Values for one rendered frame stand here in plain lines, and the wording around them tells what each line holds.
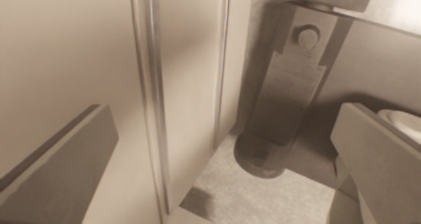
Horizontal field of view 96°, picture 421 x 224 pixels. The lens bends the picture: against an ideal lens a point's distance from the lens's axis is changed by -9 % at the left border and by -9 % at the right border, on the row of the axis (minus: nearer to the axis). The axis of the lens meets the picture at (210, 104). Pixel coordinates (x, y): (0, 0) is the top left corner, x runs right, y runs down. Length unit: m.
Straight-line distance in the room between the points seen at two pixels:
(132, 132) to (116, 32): 0.10
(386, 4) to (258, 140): 0.49
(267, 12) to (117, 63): 0.58
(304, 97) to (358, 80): 0.12
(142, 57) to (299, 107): 0.44
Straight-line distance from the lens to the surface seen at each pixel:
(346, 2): 0.51
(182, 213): 1.10
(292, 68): 0.53
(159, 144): 0.27
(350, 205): 0.46
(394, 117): 0.48
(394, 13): 0.72
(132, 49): 0.20
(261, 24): 0.72
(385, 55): 0.56
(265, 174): 0.73
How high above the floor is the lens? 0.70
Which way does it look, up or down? 52 degrees down
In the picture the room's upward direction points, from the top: 135 degrees counter-clockwise
